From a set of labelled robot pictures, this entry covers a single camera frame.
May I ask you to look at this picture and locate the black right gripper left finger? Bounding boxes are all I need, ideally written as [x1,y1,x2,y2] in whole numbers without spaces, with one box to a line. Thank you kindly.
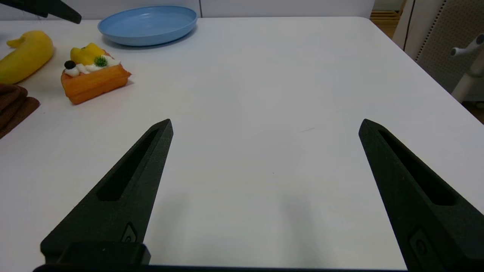
[40,119,174,262]

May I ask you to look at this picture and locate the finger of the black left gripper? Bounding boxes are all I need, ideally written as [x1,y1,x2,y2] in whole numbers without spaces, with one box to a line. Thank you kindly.
[0,0,82,24]

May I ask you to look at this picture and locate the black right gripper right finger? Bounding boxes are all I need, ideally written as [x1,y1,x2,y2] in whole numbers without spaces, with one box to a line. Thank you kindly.
[358,119,484,272]

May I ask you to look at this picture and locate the triangle waffle bread with fruit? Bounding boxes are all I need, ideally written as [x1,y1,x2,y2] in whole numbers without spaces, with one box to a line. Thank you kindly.
[60,43,132,105]

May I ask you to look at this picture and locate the yellow banana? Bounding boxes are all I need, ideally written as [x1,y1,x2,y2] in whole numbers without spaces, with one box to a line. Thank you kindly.
[0,30,54,85]

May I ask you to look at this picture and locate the blue plastic plate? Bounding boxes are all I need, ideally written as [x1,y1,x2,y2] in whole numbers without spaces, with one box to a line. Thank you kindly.
[98,5,198,47]

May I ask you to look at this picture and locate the folded brown towel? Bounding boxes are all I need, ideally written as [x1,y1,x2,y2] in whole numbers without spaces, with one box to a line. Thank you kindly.
[0,83,40,139]

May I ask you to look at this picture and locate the white perforated partition panel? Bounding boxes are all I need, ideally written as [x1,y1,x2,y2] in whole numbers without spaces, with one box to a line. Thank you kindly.
[393,0,484,94]

